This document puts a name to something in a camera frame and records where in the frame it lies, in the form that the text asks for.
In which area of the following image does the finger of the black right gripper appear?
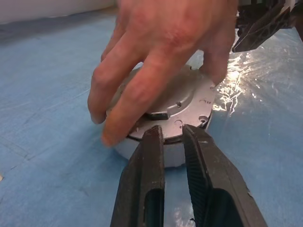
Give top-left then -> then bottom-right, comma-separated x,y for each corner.
232,2 -> 298,53

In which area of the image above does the round silver motor lid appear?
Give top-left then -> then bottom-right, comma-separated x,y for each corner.
105,61 -> 215,140

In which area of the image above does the blue plastic table cover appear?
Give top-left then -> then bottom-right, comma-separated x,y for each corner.
0,17 -> 303,227

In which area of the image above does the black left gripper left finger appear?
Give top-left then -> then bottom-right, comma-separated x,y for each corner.
110,125 -> 166,227

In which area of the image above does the person's bare hand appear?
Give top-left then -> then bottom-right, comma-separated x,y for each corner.
87,0 -> 238,147

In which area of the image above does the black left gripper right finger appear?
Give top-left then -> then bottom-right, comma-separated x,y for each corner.
182,123 -> 265,227

